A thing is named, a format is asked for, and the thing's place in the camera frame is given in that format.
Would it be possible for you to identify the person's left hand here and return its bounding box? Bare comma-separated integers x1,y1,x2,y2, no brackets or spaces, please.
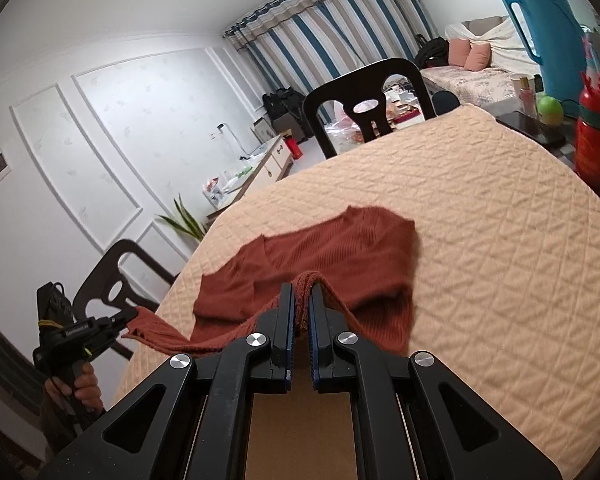
44,363,104,415

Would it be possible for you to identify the pink cushion right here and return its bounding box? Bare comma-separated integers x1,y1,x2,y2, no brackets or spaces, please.
464,42,492,72

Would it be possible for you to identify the green round toy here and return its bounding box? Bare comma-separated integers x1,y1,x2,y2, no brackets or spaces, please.
536,96,564,128

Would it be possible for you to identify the pink cup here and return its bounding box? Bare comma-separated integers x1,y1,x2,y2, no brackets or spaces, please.
518,88,536,119

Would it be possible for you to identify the black chair near left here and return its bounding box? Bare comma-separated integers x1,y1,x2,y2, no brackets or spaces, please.
72,237,179,361

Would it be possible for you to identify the red bottle with green band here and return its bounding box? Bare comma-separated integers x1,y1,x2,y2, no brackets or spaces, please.
574,72,600,191

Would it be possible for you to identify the sofa with floral cover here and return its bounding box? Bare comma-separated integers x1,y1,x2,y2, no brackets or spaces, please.
422,15,541,106

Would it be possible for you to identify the black chair far side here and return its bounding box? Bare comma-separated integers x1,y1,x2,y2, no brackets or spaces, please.
302,58,437,159

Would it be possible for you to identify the blue thermos jug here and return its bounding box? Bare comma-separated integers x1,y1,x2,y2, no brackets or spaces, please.
502,0,586,118

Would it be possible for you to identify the pink cushion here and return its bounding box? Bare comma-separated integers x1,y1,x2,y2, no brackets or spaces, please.
464,42,492,72
448,38,471,67

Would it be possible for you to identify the green potted plant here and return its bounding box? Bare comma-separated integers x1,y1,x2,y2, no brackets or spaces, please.
158,195,207,242

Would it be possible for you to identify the pink cushion left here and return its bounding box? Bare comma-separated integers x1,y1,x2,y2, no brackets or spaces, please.
448,38,471,67

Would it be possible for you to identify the black chair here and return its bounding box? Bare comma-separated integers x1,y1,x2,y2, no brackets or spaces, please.
72,237,179,361
302,58,437,159

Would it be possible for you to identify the white low tv cabinet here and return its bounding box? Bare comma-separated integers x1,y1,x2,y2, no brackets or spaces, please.
207,134,294,226

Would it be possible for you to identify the rust red knit sweater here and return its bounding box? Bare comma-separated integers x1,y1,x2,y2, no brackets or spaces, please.
126,207,416,356

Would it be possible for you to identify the blue white striped curtain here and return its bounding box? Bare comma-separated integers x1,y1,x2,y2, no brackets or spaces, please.
223,0,438,96

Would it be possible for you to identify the black backpack by curtain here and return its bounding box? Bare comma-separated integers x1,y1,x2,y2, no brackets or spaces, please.
414,34,450,70

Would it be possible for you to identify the red fire extinguisher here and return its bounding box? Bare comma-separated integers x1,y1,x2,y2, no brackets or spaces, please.
283,129,303,160

